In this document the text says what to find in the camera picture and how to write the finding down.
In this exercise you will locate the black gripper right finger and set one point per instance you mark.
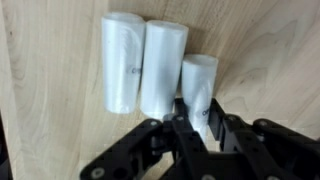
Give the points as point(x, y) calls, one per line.
point(266, 143)

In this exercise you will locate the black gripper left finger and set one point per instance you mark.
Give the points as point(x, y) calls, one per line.
point(133, 146)

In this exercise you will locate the white plastic cylinder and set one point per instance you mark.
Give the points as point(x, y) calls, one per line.
point(163, 66)
point(200, 76)
point(121, 63)

